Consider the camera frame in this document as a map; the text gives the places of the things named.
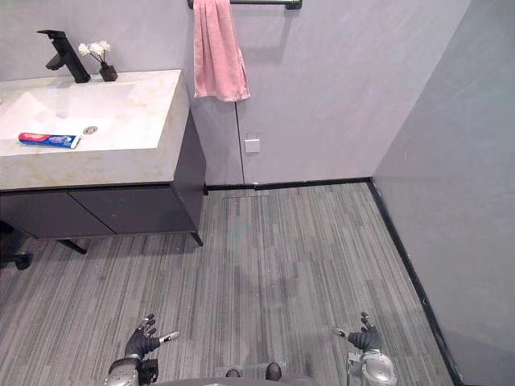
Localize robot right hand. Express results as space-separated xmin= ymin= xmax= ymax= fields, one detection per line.
xmin=330 ymin=311 xmax=381 ymax=353

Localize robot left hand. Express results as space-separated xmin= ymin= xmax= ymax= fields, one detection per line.
xmin=124 ymin=314 xmax=181 ymax=359

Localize black vanity cabinet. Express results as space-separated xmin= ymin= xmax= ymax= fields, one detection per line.
xmin=0 ymin=110 xmax=208 ymax=256

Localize black chair base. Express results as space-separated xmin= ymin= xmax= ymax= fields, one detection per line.
xmin=0 ymin=220 xmax=34 ymax=271

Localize white marble washbasin counter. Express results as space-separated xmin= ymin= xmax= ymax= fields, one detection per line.
xmin=0 ymin=69 xmax=191 ymax=191

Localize red blue toothpaste tube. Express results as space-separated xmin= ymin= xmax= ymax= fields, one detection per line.
xmin=18 ymin=132 xmax=82 ymax=150

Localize white flowers in black vase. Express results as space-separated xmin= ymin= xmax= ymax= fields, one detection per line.
xmin=77 ymin=39 xmax=119 ymax=83

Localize black faucet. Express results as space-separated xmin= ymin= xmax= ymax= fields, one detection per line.
xmin=36 ymin=29 xmax=92 ymax=84

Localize pink towel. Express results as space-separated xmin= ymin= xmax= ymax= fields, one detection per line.
xmin=192 ymin=0 xmax=251 ymax=103

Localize black towel bar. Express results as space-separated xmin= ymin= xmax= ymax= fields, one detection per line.
xmin=187 ymin=0 xmax=303 ymax=10

